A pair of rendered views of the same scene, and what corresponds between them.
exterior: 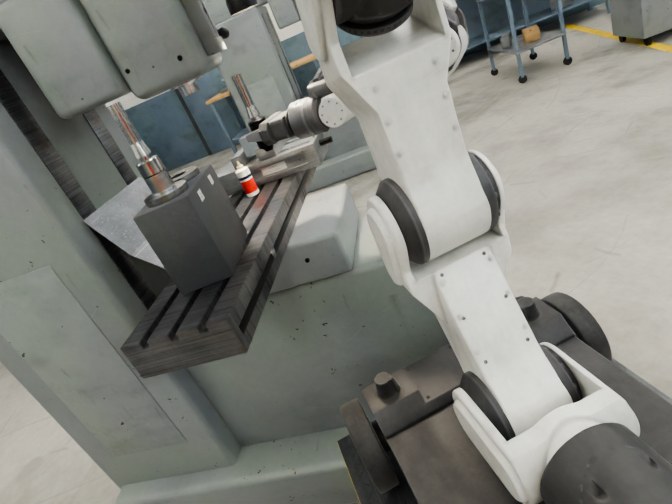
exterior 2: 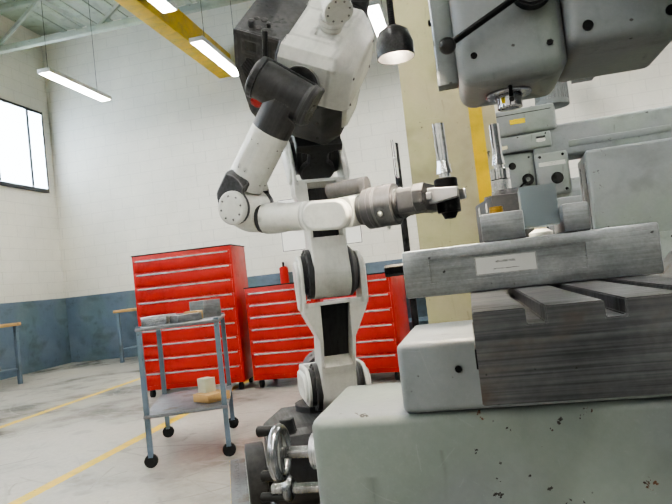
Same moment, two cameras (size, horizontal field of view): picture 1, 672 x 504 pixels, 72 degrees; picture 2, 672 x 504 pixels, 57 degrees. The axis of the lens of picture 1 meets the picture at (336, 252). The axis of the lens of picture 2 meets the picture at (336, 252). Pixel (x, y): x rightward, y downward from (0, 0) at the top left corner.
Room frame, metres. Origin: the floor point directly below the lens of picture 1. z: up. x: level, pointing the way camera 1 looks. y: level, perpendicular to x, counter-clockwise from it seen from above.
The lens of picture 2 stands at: (2.42, -0.29, 0.99)
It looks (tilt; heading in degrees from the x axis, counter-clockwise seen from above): 2 degrees up; 175
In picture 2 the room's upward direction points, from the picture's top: 6 degrees counter-clockwise
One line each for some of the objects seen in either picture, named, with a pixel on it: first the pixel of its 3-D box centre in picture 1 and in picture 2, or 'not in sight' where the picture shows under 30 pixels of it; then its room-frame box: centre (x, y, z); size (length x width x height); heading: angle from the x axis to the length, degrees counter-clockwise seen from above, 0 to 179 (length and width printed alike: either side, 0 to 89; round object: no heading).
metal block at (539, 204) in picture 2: (252, 143); (538, 206); (1.51, 0.10, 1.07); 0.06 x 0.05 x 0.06; 161
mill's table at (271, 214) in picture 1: (261, 209); (537, 302); (1.34, 0.15, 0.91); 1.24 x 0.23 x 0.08; 163
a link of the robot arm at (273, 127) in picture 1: (292, 123); (405, 203); (1.16, -0.03, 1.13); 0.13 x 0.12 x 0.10; 148
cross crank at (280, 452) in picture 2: not in sight; (296, 452); (1.14, -0.31, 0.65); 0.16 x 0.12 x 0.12; 73
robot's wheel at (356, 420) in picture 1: (368, 444); not in sight; (0.75, 0.11, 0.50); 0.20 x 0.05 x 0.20; 6
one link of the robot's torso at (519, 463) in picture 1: (535, 415); (333, 381); (0.50, -0.18, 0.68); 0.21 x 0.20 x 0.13; 6
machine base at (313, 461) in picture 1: (292, 422); not in sight; (1.35, 0.41, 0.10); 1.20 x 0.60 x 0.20; 73
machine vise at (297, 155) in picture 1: (269, 157); (522, 249); (1.50, 0.07, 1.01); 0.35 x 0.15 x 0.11; 71
